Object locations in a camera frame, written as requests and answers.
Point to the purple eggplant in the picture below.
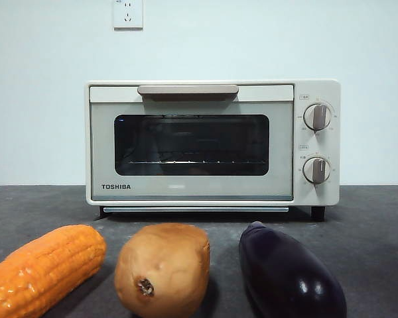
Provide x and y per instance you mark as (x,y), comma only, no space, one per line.
(285,271)

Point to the beige oven knob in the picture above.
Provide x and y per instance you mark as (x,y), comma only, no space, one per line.
(317,117)
(317,170)

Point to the cream Toshiba toaster oven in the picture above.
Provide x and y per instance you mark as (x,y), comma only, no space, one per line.
(318,142)

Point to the metal crumb tray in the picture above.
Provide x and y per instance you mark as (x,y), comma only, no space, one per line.
(195,209)

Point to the brown potato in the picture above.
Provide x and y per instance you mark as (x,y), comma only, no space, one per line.
(166,265)

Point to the orange corn cob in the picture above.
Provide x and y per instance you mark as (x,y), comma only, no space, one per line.
(46,268)

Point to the white wall socket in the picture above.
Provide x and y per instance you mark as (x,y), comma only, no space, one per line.
(128,15)

